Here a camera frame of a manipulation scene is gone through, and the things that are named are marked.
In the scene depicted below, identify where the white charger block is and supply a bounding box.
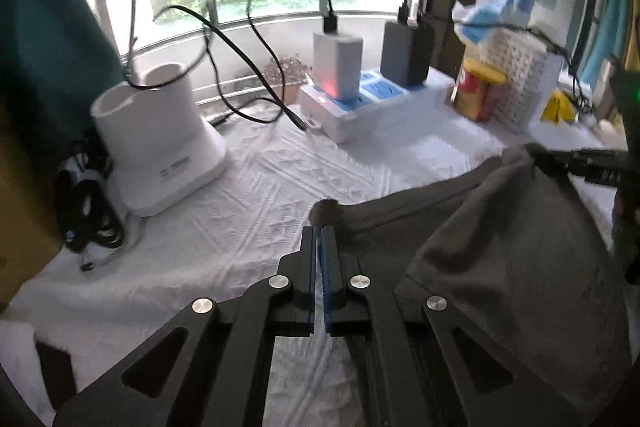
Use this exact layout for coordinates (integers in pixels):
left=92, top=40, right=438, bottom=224
left=312, top=31, right=363, bottom=100

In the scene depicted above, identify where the yellow printed bag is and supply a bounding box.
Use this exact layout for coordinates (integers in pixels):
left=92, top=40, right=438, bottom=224
left=540, top=89, right=576, bottom=122

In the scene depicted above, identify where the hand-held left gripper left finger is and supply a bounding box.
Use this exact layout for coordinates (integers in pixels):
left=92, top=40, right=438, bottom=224
left=52, top=227, right=321, bottom=427

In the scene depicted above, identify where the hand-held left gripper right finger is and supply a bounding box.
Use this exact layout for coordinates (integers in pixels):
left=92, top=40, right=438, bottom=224
left=320, top=227, right=586, bottom=427

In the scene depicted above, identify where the dark grey t-shirt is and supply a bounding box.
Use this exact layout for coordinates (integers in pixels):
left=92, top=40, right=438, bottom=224
left=310, top=142, right=633, bottom=415

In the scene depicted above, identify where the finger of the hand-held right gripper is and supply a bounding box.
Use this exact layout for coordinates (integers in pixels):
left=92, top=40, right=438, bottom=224
left=537, top=149, right=626, bottom=168
left=542, top=163, right=626, bottom=188

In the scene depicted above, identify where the black cable bundle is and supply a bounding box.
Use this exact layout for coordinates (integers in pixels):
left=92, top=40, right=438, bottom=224
left=54, top=154, right=126, bottom=273

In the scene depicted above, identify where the blue face mask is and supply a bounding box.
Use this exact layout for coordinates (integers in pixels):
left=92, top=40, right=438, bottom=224
left=452, top=0, right=536, bottom=45

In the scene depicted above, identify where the long looping black cable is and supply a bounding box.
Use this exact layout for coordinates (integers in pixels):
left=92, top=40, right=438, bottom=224
left=152, top=0, right=338, bottom=132

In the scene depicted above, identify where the white desk lamp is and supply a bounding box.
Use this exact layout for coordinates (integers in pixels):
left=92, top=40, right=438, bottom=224
left=90, top=0, right=231, bottom=218

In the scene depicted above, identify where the white power strip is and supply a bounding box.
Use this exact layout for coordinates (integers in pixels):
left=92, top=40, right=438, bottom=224
left=299, top=69, right=458, bottom=144

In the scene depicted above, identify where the yellow tin can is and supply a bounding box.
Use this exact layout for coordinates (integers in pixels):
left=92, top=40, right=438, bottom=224
left=451, top=57, right=508, bottom=122

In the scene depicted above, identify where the dried potted plant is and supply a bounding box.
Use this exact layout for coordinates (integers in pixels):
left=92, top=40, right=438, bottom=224
left=262, top=54, right=311, bottom=105

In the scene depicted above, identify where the brown cardboard box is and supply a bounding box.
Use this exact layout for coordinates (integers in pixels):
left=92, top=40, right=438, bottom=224
left=0, top=97, right=63, bottom=303

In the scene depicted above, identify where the dark charger block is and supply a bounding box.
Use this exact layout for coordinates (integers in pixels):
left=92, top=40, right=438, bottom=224
left=380, top=21, right=435, bottom=86

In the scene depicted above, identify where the white perforated basket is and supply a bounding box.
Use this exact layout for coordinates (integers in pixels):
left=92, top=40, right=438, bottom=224
left=492, top=27, right=563, bottom=132

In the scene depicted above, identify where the white textured tablecloth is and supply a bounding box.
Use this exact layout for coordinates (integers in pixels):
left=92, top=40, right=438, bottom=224
left=0, top=102, right=626, bottom=427

